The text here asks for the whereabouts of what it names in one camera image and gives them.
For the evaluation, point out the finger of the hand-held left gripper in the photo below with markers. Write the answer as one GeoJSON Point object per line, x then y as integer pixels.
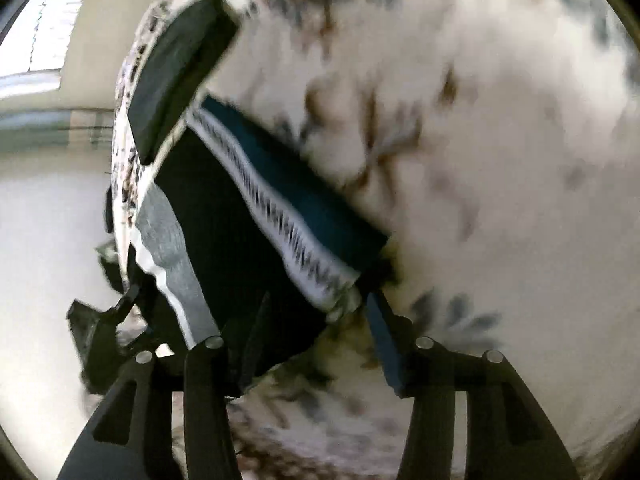
{"type": "Point", "coordinates": [124, 305]}

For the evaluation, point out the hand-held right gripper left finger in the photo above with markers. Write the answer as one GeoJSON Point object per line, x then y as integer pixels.
{"type": "Point", "coordinates": [250, 355]}

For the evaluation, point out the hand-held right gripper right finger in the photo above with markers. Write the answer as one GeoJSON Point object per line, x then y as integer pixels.
{"type": "Point", "coordinates": [386, 352]}

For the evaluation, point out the striped knit sweater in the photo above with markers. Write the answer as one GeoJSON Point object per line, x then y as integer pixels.
{"type": "Point", "coordinates": [225, 240]}

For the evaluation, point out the green curtain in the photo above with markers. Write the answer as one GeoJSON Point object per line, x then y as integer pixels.
{"type": "Point", "coordinates": [55, 130]}

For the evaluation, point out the floral bed sheet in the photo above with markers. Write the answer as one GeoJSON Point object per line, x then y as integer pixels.
{"type": "Point", "coordinates": [500, 160]}

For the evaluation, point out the folded black garment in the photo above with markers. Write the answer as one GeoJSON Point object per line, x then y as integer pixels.
{"type": "Point", "coordinates": [175, 75]}

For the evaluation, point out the barred window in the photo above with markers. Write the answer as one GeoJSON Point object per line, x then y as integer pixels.
{"type": "Point", "coordinates": [45, 25]}

